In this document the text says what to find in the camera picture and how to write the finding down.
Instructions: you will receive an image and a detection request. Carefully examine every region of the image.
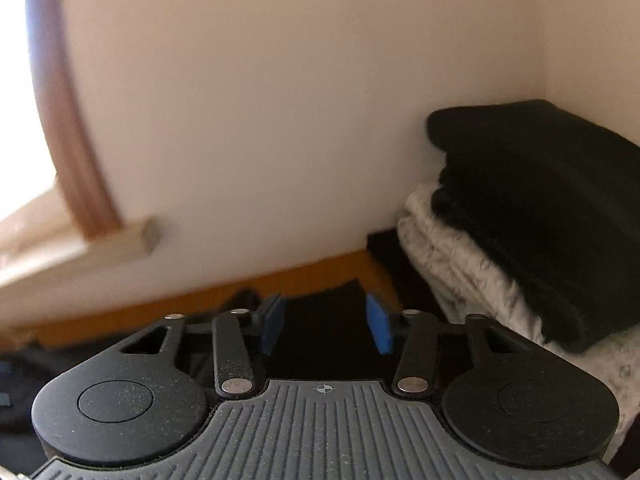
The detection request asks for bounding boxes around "white patterned cloth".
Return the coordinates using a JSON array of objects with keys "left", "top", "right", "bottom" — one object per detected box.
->
[{"left": 396, "top": 182, "right": 640, "bottom": 441}]

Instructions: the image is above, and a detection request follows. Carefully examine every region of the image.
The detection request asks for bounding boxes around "flat black cloth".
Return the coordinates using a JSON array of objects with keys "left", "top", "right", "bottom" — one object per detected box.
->
[{"left": 366, "top": 229, "right": 441, "bottom": 313}]

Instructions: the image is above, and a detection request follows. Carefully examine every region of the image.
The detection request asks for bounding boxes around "beige window sill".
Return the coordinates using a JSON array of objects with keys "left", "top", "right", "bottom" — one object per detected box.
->
[{"left": 0, "top": 215, "right": 162, "bottom": 303}]

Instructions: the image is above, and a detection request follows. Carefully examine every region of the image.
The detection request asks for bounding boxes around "black garment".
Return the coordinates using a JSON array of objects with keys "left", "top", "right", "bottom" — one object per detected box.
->
[
  {"left": 0, "top": 280, "right": 401, "bottom": 433},
  {"left": 426, "top": 99, "right": 640, "bottom": 355}
]

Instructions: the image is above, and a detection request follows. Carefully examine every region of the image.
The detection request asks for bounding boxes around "folded black garment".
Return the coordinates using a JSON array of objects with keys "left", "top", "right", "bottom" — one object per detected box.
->
[{"left": 426, "top": 99, "right": 640, "bottom": 355}]

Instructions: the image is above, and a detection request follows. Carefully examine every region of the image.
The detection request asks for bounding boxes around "wooden window trim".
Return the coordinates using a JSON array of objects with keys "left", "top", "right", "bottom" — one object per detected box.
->
[{"left": 24, "top": 0, "right": 122, "bottom": 242}]

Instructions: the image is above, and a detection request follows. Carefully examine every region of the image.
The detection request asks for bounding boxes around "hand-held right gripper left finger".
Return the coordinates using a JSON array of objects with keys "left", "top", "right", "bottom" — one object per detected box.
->
[{"left": 120, "top": 294, "right": 287, "bottom": 401}]

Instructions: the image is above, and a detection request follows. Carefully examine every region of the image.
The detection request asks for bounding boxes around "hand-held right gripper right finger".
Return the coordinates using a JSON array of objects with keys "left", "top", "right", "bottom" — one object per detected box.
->
[{"left": 367, "top": 294, "right": 531, "bottom": 401}]

